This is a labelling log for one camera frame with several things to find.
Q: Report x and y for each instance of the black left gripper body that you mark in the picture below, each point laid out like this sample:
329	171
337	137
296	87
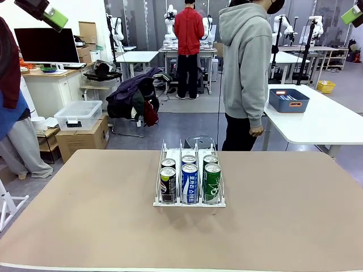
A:
31	7

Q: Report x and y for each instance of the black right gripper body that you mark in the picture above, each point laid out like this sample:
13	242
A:
359	22

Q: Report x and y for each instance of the blue plastic bin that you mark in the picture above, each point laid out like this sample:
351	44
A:
289	106

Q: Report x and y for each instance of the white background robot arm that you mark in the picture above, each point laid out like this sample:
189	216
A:
319	28
208	28
119	28
170	22
287	27

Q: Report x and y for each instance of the person's right forearm grey sleeve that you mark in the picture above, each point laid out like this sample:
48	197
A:
256	110

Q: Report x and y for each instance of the person's right hand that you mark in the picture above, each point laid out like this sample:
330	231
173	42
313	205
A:
256	131

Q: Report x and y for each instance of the black computer monitor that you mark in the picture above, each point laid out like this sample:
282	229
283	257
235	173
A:
46	45

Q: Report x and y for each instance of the purple bag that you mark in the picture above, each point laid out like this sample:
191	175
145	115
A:
354	55

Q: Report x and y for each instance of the flat cardboard piece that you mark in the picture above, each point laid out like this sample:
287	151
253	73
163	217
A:
88	32

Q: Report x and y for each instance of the wooden shelf bench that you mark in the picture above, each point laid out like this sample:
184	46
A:
326	48

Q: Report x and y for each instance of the small cardboard box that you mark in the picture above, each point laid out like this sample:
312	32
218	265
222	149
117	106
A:
84	54

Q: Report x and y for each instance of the green bowl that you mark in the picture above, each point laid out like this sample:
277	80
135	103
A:
48	69

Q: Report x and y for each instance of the small white bin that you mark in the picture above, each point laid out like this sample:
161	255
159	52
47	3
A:
95	55

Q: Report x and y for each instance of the orange items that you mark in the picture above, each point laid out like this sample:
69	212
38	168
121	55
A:
25	64

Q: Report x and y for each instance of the black tripod stand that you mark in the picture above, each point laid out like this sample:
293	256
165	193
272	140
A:
304	61
276	51

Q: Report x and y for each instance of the black bag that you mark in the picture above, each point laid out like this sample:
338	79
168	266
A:
103	71

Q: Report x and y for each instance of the white desk cabinet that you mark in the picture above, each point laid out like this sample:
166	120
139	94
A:
51	90

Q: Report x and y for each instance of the yellow crate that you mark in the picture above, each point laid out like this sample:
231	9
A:
326	87

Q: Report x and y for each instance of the black face mask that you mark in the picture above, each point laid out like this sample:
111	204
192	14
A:
275	6

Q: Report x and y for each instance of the small wooden side table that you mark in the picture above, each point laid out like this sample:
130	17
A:
95	87

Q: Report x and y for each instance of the white background table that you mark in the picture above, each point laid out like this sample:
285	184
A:
286	58
136	56

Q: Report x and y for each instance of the clear plastic storage box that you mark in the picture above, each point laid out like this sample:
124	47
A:
76	113

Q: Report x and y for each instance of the large white table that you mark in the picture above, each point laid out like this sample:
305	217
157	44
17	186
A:
326	119

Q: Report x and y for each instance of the white roll stack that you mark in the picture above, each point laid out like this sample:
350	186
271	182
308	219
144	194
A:
39	123

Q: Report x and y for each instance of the small wooden shelf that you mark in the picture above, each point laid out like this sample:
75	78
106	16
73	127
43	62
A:
49	132

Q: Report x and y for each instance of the background workbench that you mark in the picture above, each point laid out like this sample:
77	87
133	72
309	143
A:
167	50

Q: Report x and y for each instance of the person in grey hoodie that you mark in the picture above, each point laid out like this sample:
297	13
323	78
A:
244	71

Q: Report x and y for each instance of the large cardboard box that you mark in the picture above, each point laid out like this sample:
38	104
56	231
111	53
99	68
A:
82	141

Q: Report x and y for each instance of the person in red jacket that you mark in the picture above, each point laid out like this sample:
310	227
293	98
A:
188	34

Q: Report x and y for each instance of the red bag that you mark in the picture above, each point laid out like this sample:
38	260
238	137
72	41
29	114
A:
149	114

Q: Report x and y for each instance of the person in maroon sweater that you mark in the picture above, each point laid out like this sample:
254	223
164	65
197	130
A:
25	150

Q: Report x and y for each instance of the black Pepsi can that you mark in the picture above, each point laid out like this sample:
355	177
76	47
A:
168	163
168	184

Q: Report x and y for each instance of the grey stool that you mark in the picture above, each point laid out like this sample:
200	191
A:
198	141

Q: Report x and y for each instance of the green soda can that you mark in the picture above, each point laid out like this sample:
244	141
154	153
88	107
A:
210	159
212	182

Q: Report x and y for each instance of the white stand frame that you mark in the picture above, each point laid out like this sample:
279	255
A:
17	197

